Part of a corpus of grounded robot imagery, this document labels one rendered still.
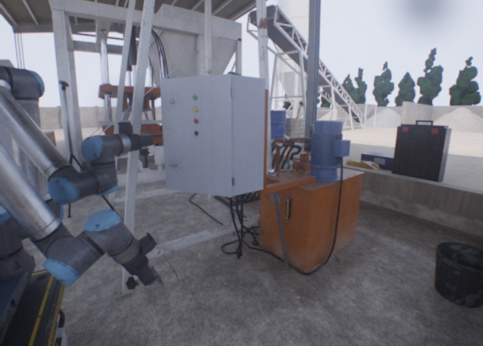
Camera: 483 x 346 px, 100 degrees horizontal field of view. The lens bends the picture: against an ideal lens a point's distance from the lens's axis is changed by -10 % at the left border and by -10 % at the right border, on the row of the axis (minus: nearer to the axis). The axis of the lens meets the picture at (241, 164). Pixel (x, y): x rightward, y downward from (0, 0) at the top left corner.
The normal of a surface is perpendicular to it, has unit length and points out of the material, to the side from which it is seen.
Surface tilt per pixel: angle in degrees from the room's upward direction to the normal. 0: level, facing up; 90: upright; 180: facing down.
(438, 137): 90
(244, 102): 90
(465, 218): 90
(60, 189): 93
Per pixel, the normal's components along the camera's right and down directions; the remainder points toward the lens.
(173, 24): 0.56, 0.17
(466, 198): -0.83, 0.11
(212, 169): -0.32, 0.19
